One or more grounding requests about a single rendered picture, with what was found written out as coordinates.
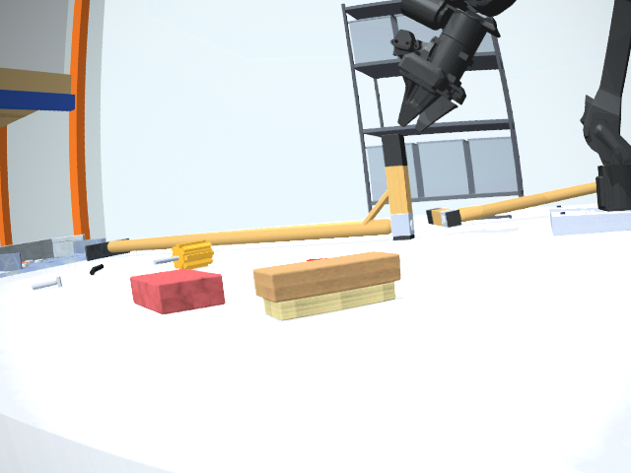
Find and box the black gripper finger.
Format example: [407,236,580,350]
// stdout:
[397,70,441,127]
[415,96,458,132]

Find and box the red block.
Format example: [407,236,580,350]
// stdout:
[130,269,226,315]

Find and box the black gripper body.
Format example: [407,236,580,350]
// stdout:
[398,34,475,105]

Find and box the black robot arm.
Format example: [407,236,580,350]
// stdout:
[390,0,631,212]

